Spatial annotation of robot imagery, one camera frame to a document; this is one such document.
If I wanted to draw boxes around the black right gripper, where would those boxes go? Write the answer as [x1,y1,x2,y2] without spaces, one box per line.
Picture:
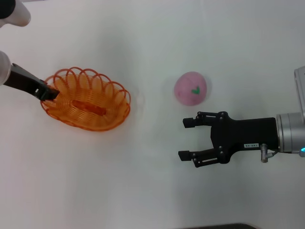
[177,111,280,168]

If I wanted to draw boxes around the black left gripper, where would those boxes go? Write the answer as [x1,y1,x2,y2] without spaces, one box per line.
[4,62,61,101]

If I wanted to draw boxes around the grey cable with silver connector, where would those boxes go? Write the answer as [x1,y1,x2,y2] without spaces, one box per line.
[259,143,280,164]

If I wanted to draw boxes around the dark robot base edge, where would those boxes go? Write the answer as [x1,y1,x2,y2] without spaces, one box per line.
[190,222,259,229]

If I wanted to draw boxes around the pink toy peach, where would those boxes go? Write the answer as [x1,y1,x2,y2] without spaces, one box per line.
[173,71,208,106]

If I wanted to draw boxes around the orange woven plastic basket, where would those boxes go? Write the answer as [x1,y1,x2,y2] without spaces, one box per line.
[40,66,131,132]

